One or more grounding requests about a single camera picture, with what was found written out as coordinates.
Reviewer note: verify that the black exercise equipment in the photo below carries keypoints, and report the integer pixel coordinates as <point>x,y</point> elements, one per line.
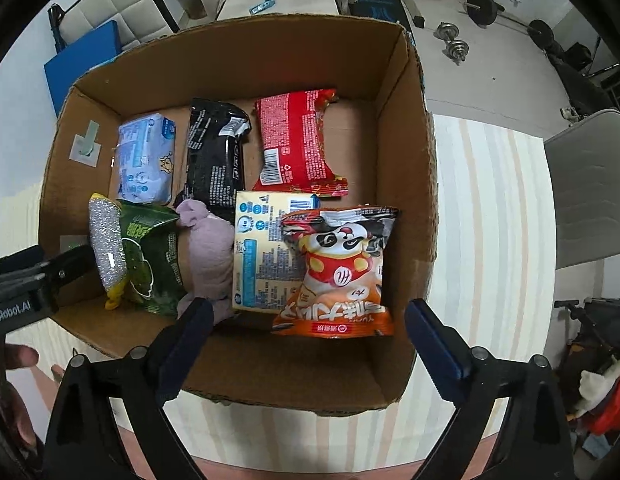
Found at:
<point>580,80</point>

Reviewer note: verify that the white tufted chair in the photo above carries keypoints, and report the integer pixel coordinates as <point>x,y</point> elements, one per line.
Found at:
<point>114,5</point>

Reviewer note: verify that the orange panda snack packet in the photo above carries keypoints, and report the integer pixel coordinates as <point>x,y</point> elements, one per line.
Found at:
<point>340,280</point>

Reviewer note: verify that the red and white garment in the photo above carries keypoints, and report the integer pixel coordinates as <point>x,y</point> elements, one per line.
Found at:
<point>610,415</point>

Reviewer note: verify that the cardboard box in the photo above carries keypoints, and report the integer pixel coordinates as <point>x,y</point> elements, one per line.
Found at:
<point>340,135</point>

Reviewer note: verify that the striped cat print tablecloth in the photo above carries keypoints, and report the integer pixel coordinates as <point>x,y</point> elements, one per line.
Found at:
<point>490,210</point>

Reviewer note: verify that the black snack packet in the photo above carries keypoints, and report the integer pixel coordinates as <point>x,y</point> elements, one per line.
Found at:
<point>212,160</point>

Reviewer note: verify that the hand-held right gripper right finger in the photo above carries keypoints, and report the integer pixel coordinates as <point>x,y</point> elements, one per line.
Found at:
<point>440,352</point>

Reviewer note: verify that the cream yellow food packet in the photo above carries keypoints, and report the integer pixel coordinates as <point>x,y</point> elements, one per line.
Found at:
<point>260,260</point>

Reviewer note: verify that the chrome dumbbell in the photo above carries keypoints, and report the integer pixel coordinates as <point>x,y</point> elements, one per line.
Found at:
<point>456,51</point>
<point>445,31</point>

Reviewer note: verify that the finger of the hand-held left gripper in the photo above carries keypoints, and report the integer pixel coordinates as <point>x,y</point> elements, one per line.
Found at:
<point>69,272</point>

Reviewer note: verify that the black metal stand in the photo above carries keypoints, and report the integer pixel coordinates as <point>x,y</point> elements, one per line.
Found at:
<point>585,330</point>

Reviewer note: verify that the blue foam mat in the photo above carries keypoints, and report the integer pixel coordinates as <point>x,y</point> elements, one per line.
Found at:
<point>79,70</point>

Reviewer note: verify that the red snack packet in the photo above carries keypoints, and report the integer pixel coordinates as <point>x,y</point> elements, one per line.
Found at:
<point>295,145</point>

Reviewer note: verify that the small blue packet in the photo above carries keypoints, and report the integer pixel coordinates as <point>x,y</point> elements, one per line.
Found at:
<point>264,5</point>

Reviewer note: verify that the person's left hand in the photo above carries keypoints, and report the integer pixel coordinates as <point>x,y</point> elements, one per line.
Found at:
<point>22,357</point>

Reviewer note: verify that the grey chair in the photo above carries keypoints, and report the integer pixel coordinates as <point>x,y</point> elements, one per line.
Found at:
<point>590,185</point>

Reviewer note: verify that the green snack packet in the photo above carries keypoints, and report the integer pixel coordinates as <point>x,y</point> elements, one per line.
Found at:
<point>149,255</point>

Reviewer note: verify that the light blue tissue pack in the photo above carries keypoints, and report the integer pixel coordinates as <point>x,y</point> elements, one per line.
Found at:
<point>144,160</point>

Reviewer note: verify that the silver scrubbing sponge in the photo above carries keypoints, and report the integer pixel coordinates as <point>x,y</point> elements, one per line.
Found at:
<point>104,240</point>

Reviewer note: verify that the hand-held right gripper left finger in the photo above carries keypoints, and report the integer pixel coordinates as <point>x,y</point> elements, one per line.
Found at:
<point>182,355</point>

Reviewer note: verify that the black barbell on floor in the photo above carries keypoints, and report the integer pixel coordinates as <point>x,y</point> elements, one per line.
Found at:
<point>485,7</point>

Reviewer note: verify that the pale purple sock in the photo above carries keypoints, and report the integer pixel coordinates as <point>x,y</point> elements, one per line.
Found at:
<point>207,255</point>

